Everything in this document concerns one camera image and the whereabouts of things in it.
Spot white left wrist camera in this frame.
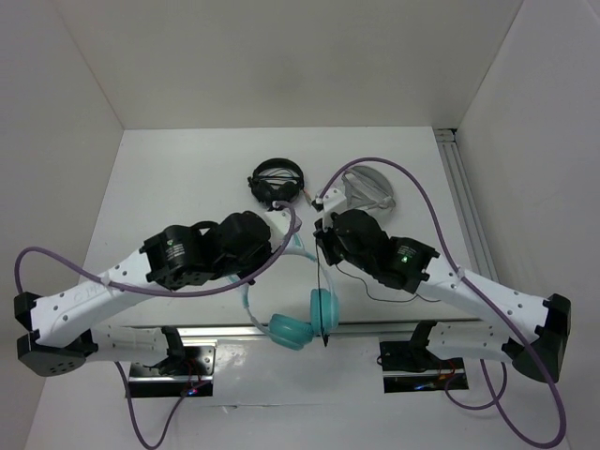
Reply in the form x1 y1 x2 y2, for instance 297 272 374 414
262 209 291 248

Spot aluminium side rail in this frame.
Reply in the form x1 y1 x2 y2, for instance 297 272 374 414
433 128 499 282

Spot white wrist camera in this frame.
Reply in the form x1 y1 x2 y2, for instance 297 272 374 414
262 209 291 248
312 187 348 216

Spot aluminium front rail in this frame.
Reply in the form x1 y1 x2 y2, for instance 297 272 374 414
93 318 484 341

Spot grey white headphones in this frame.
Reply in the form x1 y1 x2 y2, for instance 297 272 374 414
341 165 397 216

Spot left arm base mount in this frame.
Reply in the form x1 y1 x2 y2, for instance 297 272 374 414
127 343 216 398

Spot teal cat-ear headphones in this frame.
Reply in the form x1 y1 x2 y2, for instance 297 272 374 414
237 233 339 351

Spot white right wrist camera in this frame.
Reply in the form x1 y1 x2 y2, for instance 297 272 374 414
312 187 348 216

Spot thin black headphone cable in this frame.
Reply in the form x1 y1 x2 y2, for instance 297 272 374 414
314 232 432 349

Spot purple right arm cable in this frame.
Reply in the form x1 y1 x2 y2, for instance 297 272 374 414
314 157 569 446

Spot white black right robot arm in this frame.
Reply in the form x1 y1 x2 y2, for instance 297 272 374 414
314 210 571 383

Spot black headphones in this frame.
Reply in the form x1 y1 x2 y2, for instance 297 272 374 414
247 157 305 206

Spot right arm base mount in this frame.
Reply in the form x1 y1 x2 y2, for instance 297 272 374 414
376 340 469 394

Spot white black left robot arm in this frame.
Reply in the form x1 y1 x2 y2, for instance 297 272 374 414
14 211 299 377

